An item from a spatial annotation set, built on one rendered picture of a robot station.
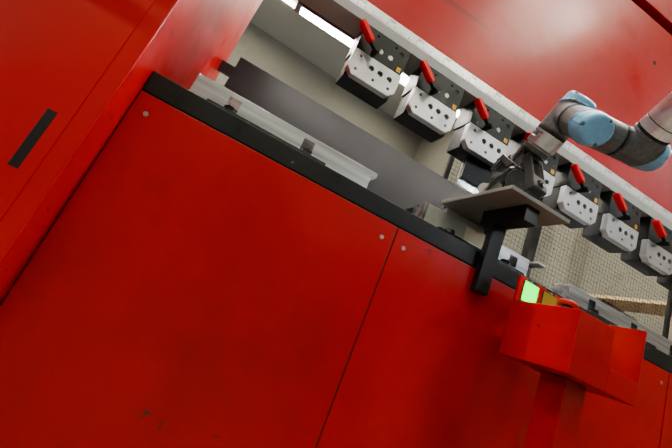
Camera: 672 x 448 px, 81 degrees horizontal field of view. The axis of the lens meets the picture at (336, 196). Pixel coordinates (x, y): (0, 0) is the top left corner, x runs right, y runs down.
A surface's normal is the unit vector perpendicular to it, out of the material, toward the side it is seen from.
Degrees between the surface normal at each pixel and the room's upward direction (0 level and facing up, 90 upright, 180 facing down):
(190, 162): 90
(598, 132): 130
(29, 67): 90
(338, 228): 90
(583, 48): 90
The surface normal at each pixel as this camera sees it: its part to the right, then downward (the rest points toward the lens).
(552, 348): -0.84, -0.46
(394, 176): 0.36, -0.15
